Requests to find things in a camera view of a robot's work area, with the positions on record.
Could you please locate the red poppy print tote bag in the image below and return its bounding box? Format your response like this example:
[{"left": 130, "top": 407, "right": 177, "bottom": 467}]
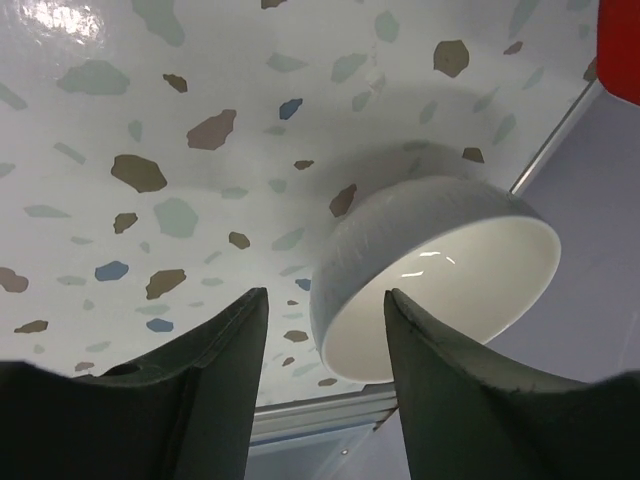
[{"left": 583, "top": 0, "right": 640, "bottom": 106}]

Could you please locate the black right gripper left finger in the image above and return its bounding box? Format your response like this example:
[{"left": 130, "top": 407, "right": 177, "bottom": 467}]
[{"left": 1, "top": 288, "right": 269, "bottom": 479}]

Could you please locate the plain white bowl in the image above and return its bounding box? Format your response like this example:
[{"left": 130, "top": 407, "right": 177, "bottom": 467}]
[{"left": 310, "top": 176, "right": 561, "bottom": 384}]

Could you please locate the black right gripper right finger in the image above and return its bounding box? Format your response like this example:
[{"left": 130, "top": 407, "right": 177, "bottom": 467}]
[{"left": 384, "top": 289, "right": 639, "bottom": 479}]

